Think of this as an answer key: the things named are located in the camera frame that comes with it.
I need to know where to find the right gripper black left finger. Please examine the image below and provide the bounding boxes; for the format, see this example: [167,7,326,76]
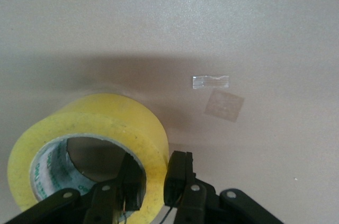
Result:
[5,152,147,224]

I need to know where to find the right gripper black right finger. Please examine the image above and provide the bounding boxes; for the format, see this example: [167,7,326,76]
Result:
[164,150,284,224]

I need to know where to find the clear tape strip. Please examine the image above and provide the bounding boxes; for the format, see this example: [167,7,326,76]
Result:
[192,75,230,89]

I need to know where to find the yellow tape roll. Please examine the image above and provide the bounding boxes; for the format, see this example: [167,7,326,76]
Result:
[7,93,169,224]

